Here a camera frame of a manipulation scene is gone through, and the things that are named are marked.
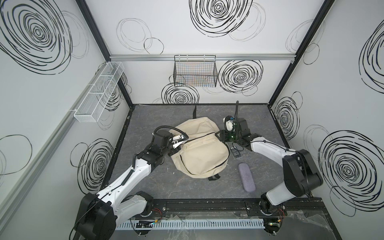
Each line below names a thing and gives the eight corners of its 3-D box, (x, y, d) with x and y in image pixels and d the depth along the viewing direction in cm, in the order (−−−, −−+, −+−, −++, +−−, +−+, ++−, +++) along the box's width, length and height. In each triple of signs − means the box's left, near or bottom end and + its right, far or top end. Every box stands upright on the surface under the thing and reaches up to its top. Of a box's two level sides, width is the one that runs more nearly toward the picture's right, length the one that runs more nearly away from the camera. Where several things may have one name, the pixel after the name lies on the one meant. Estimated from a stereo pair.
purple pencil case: (243, 192, 81) (244, 190, 78) (237, 165, 90) (239, 163, 88) (254, 192, 81) (256, 190, 78) (248, 165, 90) (250, 163, 88)
